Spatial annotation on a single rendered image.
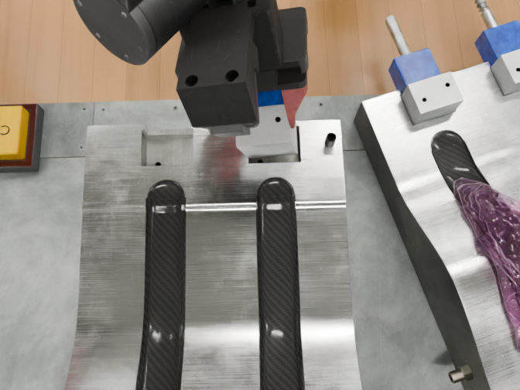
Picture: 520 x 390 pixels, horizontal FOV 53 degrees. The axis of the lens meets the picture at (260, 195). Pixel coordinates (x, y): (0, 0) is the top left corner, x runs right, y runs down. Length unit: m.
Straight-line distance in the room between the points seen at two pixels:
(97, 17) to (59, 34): 0.41
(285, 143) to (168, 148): 0.15
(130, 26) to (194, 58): 0.05
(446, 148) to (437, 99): 0.06
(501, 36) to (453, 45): 0.08
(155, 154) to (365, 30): 0.32
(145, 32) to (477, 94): 0.42
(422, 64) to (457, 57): 0.11
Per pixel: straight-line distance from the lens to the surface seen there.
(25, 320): 0.64
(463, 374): 0.57
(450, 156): 0.60
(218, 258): 0.50
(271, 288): 0.51
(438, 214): 0.55
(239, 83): 0.31
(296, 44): 0.41
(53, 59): 0.72
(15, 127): 0.66
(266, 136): 0.47
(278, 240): 0.51
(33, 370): 0.63
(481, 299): 0.53
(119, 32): 0.33
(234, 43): 0.34
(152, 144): 0.57
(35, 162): 0.66
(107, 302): 0.52
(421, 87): 0.58
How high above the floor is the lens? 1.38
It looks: 75 degrees down
